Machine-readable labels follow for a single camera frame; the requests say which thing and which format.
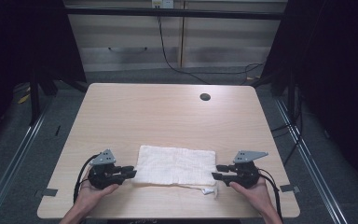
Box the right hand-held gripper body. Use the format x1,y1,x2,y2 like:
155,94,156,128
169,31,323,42
228,150,269,189

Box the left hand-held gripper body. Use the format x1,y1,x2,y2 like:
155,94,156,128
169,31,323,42
87,148,124,190

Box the white towel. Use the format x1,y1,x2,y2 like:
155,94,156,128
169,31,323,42
131,144,219,199

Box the person's right hand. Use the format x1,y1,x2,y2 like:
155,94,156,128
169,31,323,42
228,176,272,214

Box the person's left hand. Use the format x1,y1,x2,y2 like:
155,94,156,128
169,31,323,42
75,169,120,213

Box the grey tape strip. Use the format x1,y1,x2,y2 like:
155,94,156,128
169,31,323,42
279,184,301,194
40,188,59,198

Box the black stand leg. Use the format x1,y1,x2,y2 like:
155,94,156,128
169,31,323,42
28,78,42,127

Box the yellow floor tape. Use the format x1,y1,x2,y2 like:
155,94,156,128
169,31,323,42
17,92,32,105

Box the white cabinet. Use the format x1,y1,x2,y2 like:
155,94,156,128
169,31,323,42
62,0,289,73

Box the black curtain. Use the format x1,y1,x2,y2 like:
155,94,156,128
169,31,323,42
260,0,358,195
0,0,88,153

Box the black horizontal bar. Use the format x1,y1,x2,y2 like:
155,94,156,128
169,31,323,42
64,7,286,21

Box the white power outlet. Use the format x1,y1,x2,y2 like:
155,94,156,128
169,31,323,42
150,0,174,9

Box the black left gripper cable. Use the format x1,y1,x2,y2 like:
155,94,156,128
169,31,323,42
73,153,103,205

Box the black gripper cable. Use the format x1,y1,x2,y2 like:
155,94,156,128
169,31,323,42
256,168,283,222
73,153,103,205

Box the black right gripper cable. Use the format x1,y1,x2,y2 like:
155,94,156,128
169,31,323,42
256,168,283,222

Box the black floor cables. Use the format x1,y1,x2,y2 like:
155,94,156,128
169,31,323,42
269,85,306,164

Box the metal floor rail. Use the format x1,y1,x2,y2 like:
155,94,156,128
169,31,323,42
0,101,56,224
274,97,350,224

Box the black power cable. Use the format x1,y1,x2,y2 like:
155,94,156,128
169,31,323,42
156,14,266,86

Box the dark cabinet handle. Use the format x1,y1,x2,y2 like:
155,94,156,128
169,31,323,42
107,46,149,53

